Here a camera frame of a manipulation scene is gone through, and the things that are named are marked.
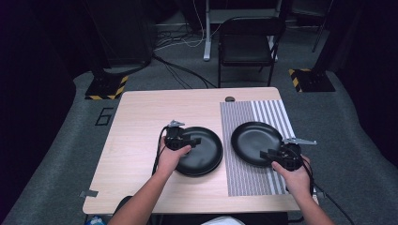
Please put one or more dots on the dark curtain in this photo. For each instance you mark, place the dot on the dark curtain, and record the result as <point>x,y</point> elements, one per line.
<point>31,93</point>
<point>369,78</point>

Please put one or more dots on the white desk frame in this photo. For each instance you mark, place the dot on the white desk frame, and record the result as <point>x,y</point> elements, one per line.
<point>207,37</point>

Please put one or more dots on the dark table grommet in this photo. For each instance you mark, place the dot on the dark table grommet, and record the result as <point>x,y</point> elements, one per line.
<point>230,99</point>

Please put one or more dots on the grey tape piece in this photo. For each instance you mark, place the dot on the grey tape piece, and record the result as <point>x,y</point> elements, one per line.
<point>320,195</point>
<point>89,193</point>

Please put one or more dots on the black folding chair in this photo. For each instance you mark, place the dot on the black folding chair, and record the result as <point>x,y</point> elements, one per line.
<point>247,47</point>

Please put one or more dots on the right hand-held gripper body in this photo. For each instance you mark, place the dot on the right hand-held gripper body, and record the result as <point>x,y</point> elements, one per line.
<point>291,157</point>

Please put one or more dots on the person's white clothing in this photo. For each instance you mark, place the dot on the person's white clothing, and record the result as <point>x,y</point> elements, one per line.
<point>222,221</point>

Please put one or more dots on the grey white striped placemat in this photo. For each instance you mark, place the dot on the grey white striped placemat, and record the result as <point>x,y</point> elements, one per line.
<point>244,178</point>

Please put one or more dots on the blue white object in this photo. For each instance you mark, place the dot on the blue white object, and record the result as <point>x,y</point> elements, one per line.
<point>94,221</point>

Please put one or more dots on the black cabinet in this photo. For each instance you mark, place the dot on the black cabinet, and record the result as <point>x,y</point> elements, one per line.
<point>128,31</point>

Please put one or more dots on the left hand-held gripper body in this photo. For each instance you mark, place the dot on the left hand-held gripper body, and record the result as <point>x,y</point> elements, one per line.
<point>175,139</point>

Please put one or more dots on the person's left hand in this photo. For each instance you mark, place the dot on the person's left hand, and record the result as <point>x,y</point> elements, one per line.
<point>167,161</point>

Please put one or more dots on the black round plate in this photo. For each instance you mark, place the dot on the black round plate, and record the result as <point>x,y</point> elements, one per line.
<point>253,142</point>
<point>203,174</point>
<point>206,153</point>

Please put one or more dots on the black stand base hazard stripes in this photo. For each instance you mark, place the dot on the black stand base hazard stripes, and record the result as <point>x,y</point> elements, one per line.
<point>104,87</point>
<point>313,81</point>

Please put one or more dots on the person's right hand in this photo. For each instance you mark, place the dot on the person's right hand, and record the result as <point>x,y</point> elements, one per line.
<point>297,181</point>

